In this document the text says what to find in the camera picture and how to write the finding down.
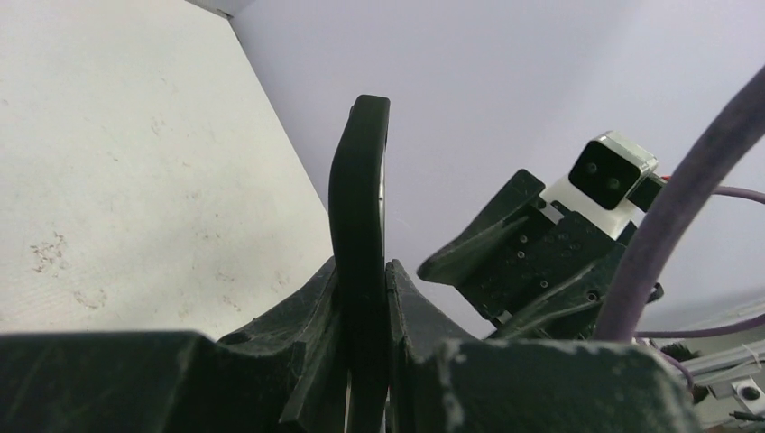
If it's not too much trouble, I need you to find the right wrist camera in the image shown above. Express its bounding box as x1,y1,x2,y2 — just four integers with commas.
540,131,658,240

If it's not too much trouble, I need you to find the black phone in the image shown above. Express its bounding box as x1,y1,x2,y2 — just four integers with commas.
327,95,391,432

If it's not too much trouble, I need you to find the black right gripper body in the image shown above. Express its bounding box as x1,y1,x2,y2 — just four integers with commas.
456,210,637,340

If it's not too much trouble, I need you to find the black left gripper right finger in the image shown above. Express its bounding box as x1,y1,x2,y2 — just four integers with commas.
385,261,702,432

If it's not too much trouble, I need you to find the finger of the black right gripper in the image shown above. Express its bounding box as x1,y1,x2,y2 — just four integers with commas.
417,170,545,285
488,286,604,339

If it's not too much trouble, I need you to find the aluminium frame rail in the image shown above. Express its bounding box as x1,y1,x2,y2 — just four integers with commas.
681,340,764,399

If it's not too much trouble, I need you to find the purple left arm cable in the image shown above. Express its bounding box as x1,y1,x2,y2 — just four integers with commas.
594,65,765,343

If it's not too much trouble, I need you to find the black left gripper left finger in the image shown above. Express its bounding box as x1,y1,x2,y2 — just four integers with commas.
1,260,345,432

